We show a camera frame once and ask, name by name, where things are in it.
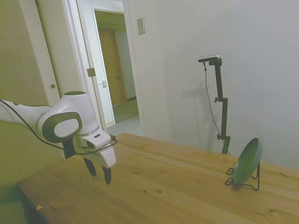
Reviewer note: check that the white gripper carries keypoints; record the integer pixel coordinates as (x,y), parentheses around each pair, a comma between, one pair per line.
(106,157)

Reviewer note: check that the green plate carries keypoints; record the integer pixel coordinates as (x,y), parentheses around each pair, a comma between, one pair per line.
(247,161)

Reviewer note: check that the metal door latch plate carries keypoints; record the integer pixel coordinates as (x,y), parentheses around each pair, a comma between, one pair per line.
(104,83)

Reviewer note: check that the small orange tape scrap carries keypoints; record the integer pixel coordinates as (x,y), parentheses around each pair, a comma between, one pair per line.
(39,206)

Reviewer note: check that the brass door hinge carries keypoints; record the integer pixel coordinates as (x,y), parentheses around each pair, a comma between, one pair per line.
(91,72)

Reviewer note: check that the wooden hallway door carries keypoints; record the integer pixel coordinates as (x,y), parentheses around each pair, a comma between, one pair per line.
(113,65)

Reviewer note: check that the white open door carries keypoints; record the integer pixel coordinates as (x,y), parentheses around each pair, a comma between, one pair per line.
(53,46)

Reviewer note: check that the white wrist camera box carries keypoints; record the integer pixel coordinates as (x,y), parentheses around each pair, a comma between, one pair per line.
(97,138)

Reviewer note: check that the beige wall switch plate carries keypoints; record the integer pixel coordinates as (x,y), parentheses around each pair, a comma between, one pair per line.
(140,26)

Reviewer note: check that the grey camera on stand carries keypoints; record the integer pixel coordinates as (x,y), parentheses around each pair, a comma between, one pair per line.
(209,58)

